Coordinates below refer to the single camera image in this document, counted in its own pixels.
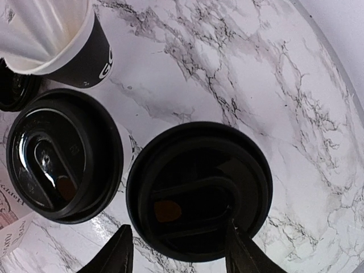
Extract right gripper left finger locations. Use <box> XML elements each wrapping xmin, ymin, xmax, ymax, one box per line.
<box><xmin>77</xmin><ymin>225</ymin><xmax>134</xmax><ymax>273</ymax></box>

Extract white paper coffee cup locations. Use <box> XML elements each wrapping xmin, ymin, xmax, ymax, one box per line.
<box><xmin>126</xmin><ymin>121</ymin><xmax>273</xmax><ymax>262</ymax></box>

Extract black cup holding straws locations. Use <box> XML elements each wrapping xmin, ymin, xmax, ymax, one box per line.
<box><xmin>1</xmin><ymin>1</ymin><xmax>113</xmax><ymax>89</ymax></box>

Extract kraft paper bag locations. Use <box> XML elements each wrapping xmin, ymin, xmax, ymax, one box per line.
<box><xmin>0</xmin><ymin>166</ymin><xmax>34</xmax><ymax>258</ymax></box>

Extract bundle of white wrapped straws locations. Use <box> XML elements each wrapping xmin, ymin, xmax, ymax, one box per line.
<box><xmin>1</xmin><ymin>1</ymin><xmax>89</xmax><ymax>63</ymax></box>

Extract stack of black lids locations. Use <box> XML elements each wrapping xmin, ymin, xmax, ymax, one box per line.
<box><xmin>0</xmin><ymin>58</ymin><xmax>42</xmax><ymax>112</ymax></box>

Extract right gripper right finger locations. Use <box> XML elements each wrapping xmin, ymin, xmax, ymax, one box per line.
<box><xmin>226</xmin><ymin>220</ymin><xmax>286</xmax><ymax>273</ymax></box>

